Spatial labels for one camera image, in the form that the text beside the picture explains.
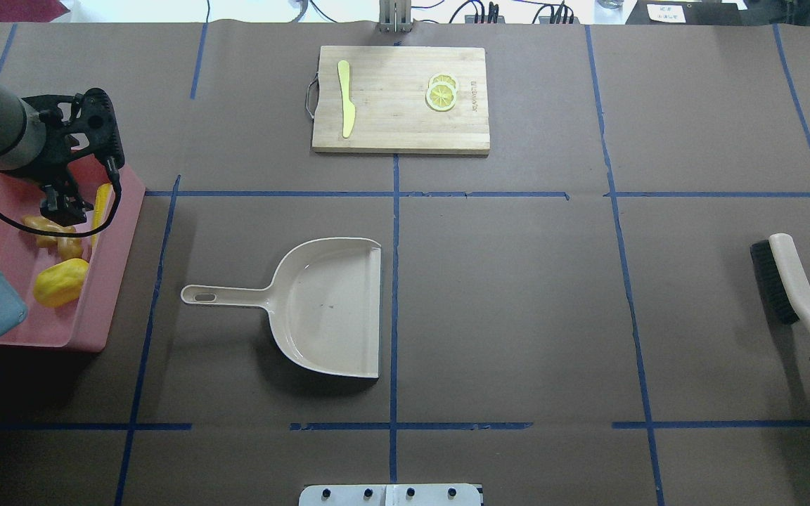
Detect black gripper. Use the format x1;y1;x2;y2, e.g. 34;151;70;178
25;134;93;227

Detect yellow toy corn cob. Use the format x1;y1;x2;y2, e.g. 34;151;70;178
92;183;114;228

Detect beige brush black bristles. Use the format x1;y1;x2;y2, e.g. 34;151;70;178
749;233;810;336

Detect tan toy ginger root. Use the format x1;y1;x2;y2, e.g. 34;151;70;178
22;214;85;260

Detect beige plastic dustpan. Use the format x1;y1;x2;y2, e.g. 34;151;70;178
180;237;383;380

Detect pink plastic bin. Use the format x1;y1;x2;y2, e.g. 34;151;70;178
0;164;146;352

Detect red folded cloth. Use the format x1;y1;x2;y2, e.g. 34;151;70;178
0;1;70;22

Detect yellow plastic knife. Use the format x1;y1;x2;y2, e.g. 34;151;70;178
337;60;356;140

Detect wooden cutting board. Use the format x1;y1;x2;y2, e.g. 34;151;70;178
311;46;491;156

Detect front toy lemon slice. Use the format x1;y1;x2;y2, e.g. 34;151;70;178
425;82;458;112

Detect toy lemon slice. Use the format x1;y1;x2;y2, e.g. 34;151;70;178
425;82;458;112
427;73;460;91

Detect rear toy lemon slice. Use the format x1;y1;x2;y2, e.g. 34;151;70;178
427;73;460;91

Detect black box with label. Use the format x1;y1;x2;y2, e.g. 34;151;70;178
624;1;745;26

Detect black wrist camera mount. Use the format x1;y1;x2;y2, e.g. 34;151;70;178
23;89;125;169

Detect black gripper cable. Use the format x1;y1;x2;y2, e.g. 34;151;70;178
0;156;123;240

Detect metal camera pole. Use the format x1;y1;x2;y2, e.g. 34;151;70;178
378;0;413;33

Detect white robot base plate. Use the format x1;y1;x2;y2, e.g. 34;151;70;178
298;483;484;505

